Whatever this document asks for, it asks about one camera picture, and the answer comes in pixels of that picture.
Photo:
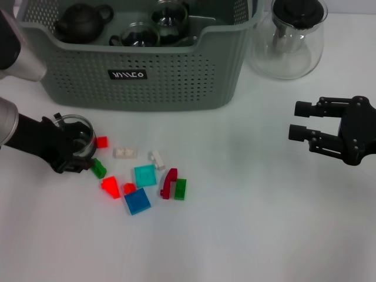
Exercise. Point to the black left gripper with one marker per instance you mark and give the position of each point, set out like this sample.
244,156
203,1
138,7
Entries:
41,138

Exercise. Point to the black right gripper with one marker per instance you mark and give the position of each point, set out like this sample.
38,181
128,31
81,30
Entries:
358,132

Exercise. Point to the glass teacup with black base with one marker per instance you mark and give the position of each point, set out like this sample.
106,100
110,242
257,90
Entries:
86,147
138,35
171,17

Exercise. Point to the small green toy brick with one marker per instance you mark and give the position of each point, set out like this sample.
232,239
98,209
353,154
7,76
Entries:
98,169

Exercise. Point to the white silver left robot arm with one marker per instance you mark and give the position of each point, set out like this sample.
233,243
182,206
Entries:
7,123

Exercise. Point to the small white toy block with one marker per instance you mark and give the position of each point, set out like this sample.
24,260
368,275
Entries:
158,160

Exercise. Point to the grey-green perforated storage bin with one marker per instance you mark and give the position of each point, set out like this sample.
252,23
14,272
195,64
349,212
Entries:
176,82

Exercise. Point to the red square toy brick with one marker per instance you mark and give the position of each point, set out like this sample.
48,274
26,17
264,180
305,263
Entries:
102,142

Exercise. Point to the white two-stud toy brick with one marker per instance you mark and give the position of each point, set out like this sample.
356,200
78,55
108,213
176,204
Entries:
125,152

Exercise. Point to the red sloped toy brick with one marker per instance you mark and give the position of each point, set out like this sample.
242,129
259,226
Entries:
111,186

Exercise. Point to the clear glass carafe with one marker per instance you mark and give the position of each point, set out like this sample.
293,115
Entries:
288,63

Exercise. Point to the small red toy piece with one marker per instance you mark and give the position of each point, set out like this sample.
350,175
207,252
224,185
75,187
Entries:
129,188

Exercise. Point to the teal flat square plate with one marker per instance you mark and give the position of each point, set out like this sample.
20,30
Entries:
144,175

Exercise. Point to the blue flat square plate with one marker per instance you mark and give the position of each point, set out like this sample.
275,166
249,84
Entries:
137,202

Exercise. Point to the dark red curved toy piece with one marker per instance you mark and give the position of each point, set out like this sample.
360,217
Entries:
169,183

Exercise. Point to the black carafe lid with strainer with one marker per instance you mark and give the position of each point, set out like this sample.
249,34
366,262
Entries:
296,11

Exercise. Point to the long green toy brick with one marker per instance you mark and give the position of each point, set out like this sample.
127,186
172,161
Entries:
180,189

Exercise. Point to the black clay teapot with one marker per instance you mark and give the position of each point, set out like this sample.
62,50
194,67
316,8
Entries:
79,23

